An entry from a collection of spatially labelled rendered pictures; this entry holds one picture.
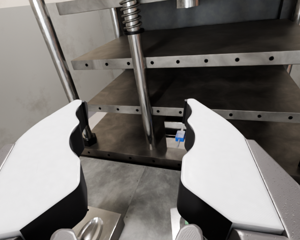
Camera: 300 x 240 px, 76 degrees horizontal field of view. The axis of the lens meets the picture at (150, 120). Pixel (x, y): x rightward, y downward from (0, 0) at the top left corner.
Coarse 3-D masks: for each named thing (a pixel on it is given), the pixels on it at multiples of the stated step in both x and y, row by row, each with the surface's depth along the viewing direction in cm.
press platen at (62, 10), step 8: (72, 0) 84; (80, 0) 83; (88, 0) 82; (96, 0) 81; (104, 0) 80; (112, 0) 79; (120, 0) 78; (136, 0) 76; (144, 0) 75; (152, 0) 74; (160, 0) 74; (64, 8) 87; (72, 8) 86; (80, 8) 84; (88, 8) 83; (96, 8) 82; (104, 8) 81
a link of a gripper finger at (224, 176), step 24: (192, 120) 9; (216, 120) 9; (192, 144) 9; (216, 144) 8; (240, 144) 8; (192, 168) 7; (216, 168) 7; (240, 168) 7; (192, 192) 6; (216, 192) 6; (240, 192) 6; (264, 192) 6; (192, 216) 6; (216, 216) 5; (240, 216) 5; (264, 216) 5
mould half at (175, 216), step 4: (172, 208) 64; (176, 208) 64; (172, 212) 63; (176, 212) 63; (172, 216) 62; (176, 216) 62; (180, 216) 62; (172, 220) 61; (176, 220) 61; (172, 224) 60; (176, 224) 60; (172, 228) 59; (176, 228) 59; (172, 232) 58; (176, 232) 58; (172, 236) 57
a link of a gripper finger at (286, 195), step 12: (252, 144) 8; (252, 156) 7; (264, 156) 7; (264, 168) 7; (276, 168) 7; (264, 180) 6; (276, 180) 6; (288, 180) 6; (276, 192) 6; (288, 192) 6; (276, 204) 5; (288, 204) 5; (288, 216) 5; (288, 228) 5
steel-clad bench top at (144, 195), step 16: (80, 160) 106; (96, 160) 105; (96, 176) 95; (112, 176) 94; (128, 176) 93; (144, 176) 91; (160, 176) 90; (176, 176) 89; (96, 192) 87; (112, 192) 86; (128, 192) 85; (144, 192) 84; (160, 192) 83; (176, 192) 82; (112, 208) 79; (128, 208) 78; (144, 208) 78; (160, 208) 77; (128, 224) 73; (144, 224) 72; (160, 224) 71
